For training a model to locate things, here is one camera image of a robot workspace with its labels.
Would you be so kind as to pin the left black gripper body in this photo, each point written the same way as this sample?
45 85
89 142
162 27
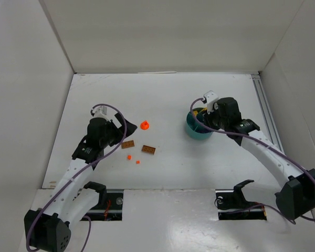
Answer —
117 128

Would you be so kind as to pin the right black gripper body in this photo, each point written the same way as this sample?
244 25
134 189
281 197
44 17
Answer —
208 117

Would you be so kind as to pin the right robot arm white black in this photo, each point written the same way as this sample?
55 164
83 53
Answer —
297 194

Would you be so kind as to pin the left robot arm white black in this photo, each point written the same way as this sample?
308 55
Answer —
49 228

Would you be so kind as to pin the brown lego plate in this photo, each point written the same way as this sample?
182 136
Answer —
127 144
148 149

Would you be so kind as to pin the orange cone lego piece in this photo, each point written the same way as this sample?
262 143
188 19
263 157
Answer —
144 125

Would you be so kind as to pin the teal round divided container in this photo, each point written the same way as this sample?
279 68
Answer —
193 129

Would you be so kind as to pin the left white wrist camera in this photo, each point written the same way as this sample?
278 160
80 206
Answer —
102 113

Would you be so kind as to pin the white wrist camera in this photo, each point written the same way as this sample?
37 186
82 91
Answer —
102 113
209 99

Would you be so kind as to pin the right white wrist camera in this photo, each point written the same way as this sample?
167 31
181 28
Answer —
209 99

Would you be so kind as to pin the aluminium rail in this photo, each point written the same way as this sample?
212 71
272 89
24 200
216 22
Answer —
265 108

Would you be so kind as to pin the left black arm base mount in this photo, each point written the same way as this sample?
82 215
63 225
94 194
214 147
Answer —
110 203

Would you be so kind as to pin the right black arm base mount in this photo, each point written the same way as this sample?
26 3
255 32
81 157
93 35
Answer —
232 205

